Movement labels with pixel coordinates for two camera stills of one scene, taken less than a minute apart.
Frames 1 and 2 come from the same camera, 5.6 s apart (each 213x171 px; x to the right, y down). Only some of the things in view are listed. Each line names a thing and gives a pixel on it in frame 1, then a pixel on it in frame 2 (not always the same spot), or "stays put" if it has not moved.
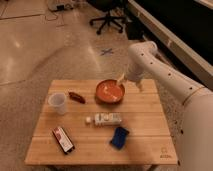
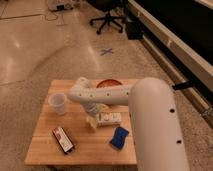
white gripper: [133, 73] -> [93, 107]
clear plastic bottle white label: [104, 119] stays put
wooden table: [75, 128] stays put
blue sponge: [119, 137] stays put
